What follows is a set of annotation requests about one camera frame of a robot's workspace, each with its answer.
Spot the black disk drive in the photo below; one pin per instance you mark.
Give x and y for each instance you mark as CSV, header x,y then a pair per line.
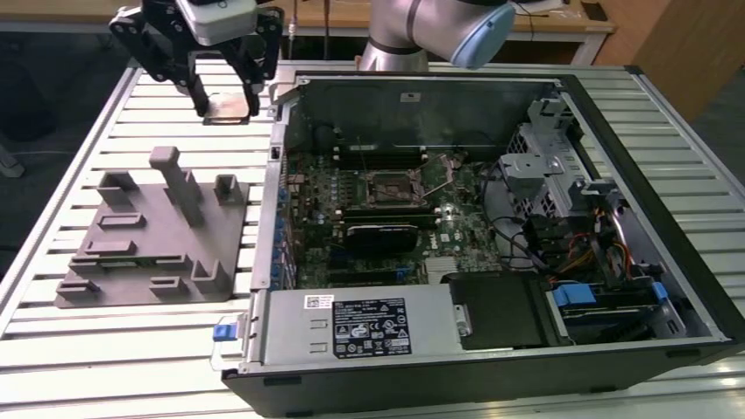
x,y
610,323

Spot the blue expansion slot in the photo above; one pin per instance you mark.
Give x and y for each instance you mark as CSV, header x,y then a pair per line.
x,y
401,275

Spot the moulded parts rack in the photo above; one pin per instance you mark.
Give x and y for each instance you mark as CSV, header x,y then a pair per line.
x,y
150,227

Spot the black RAM slot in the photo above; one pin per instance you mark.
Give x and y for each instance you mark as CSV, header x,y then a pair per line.
x,y
383,219
395,149
383,211
395,153
383,215
395,160
395,156

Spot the black CPU socket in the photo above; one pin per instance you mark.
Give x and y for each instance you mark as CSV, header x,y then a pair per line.
x,y
391,187

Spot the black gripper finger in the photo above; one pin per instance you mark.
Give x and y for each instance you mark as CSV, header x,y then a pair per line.
x,y
263,52
157,48

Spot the small blue clip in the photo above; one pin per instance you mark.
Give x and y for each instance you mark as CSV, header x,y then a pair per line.
x,y
658,291

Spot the grey metal leg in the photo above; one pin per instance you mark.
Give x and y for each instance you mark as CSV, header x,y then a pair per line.
x,y
8,163

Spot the green RAM stick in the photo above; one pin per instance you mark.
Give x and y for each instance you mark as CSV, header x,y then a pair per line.
x,y
125,261

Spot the black plastic shroud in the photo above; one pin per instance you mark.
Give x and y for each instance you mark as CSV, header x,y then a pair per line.
x,y
494,310

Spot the black graphics card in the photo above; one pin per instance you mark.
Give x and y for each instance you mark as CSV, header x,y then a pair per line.
x,y
381,238

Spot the small black device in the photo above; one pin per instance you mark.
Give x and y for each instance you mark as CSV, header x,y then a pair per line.
x,y
594,11

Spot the silver drive cage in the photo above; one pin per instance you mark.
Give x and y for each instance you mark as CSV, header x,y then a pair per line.
x,y
543,168

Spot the wooden cabinet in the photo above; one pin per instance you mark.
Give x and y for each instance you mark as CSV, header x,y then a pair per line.
x,y
686,43

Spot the blue disk carrier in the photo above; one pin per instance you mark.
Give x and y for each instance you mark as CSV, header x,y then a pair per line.
x,y
573,294

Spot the silver power supply unit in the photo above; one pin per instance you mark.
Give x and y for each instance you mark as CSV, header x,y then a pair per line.
x,y
290,323

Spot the blue plastic latch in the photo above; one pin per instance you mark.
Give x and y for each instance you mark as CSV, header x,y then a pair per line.
x,y
225,332

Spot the silver CPU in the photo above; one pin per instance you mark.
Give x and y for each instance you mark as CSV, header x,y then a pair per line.
x,y
226,107

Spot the silver chipset heatsink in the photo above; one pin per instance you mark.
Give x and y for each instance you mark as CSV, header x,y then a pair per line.
x,y
443,267

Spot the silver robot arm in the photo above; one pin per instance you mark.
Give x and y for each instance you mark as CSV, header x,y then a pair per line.
x,y
406,26

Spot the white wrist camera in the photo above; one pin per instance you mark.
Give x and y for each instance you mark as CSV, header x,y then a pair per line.
x,y
217,22

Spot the green motherboard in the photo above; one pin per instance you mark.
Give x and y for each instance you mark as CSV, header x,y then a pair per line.
x,y
474,257

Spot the black PC case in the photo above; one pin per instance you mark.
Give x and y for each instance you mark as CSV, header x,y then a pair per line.
x,y
406,393

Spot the wooden desk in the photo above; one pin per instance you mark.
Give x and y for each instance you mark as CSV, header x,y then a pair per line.
x,y
570,24

